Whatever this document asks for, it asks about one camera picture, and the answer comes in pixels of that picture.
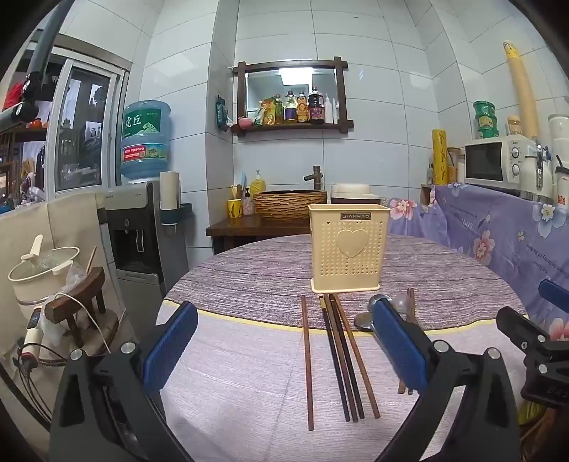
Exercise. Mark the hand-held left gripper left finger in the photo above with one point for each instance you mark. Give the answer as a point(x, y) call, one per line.
point(171, 346)

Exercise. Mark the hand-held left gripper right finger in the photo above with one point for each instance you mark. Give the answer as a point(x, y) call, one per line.
point(398, 346)

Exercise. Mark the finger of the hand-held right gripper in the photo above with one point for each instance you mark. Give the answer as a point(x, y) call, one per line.
point(555, 293)
point(518, 326)

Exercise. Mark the cream perforated utensil holder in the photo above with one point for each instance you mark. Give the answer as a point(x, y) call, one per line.
point(351, 262)

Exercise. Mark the metal spoon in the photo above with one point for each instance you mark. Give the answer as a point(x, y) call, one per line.
point(401, 303)
point(377, 299)
point(363, 322)

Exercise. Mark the small dark wooden stool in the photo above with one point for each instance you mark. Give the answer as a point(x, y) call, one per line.
point(84, 297)

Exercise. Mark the purple floral cloth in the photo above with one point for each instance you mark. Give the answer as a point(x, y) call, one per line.
point(480, 226)

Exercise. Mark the purple grey tablecloth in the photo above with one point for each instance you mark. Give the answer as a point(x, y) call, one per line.
point(258, 284)

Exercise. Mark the grey water dispenser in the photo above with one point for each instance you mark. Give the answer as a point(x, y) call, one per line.
point(133, 231)

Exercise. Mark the dark blue cup holder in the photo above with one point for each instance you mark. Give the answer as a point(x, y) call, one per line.
point(178, 214)

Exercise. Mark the dark wooden cabinet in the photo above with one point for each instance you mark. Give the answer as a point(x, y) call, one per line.
point(249, 231)

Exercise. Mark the white microwave oven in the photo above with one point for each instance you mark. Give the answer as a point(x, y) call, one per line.
point(489, 162)

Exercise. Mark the yellow cup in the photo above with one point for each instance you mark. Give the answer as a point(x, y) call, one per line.
point(234, 209)

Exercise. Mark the cream electric cooking pot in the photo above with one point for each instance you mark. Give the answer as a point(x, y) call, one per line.
point(35, 275)

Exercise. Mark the wooden box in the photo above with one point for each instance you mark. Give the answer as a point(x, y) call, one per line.
point(426, 194)

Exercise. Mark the white thermos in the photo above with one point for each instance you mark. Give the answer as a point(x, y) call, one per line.
point(559, 137)

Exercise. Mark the paper cup stack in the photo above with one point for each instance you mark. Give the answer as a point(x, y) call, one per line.
point(169, 189)

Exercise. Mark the white rice cooker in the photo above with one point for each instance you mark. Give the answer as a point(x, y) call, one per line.
point(353, 193)

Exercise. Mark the pink pump bottle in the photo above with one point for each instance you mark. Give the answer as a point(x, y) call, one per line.
point(247, 205)

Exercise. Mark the orange lid jar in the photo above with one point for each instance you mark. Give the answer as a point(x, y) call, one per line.
point(514, 126)

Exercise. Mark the woven pattern wash basin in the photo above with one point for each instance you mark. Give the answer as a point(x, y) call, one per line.
point(289, 204)

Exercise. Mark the yellow paper roll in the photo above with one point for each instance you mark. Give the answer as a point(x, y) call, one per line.
point(440, 155)

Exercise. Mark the yellow soap bottle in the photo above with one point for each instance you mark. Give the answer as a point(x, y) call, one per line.
point(258, 186)

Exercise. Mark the stack of green noodle cups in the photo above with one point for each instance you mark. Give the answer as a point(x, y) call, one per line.
point(485, 120)

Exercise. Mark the bronze faucet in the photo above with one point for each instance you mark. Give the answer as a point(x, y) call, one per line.
point(314, 177)

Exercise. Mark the beige cloth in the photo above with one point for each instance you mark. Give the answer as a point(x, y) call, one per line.
point(26, 222)

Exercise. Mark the tall cream roll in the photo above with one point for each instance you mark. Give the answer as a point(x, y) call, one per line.
point(521, 89)

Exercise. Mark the blue water jug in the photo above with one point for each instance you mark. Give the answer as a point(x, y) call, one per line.
point(146, 137)

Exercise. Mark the white framed window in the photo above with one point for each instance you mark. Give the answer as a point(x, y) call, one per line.
point(84, 129)

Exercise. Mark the pink cup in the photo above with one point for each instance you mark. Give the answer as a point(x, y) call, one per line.
point(244, 122)

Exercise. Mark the white plastic bottle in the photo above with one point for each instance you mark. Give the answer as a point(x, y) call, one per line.
point(330, 111)

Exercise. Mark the yellow seasoning packet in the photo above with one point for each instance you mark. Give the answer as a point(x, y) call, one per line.
point(269, 113)

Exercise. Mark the dark soy sauce bottle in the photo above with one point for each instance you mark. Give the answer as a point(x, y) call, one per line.
point(316, 106)

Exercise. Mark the orange label sauce bottle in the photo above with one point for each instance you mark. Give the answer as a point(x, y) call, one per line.
point(302, 109)

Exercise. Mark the green glass bottle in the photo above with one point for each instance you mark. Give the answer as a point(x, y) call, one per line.
point(278, 111)

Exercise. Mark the purple label sauce bottle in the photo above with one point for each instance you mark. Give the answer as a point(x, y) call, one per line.
point(290, 109)

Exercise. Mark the wooden framed mirror shelf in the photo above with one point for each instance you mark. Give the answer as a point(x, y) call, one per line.
point(291, 80)

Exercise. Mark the green wall packet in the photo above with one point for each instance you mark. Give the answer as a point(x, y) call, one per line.
point(221, 112)

